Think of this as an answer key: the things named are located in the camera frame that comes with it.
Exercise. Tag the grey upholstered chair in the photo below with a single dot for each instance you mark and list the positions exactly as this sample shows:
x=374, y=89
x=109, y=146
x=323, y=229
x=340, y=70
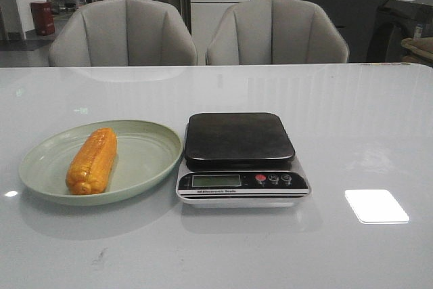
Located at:
x=124, y=33
x=266, y=32

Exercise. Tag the right grey upholstered chair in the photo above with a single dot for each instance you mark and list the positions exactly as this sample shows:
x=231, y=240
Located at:
x=266, y=32

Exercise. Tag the orange corn cob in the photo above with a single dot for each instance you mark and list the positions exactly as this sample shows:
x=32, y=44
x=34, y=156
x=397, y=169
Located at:
x=90, y=169

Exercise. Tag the left grey upholstered chair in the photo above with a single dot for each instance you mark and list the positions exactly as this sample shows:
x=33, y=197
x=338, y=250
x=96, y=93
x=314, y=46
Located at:
x=124, y=33

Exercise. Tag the black appliance at right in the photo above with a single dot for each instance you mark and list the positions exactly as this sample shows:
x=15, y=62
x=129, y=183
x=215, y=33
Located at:
x=396, y=20

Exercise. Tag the pale green plate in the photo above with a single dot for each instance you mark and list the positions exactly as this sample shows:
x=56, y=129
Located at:
x=146, y=153

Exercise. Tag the tan folded cushion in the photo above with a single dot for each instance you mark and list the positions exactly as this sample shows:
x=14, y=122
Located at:
x=418, y=50

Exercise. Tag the red bin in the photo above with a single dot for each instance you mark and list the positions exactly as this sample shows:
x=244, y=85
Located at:
x=42, y=18

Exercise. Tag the black electronic kitchen scale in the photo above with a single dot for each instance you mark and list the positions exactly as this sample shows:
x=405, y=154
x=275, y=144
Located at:
x=239, y=160

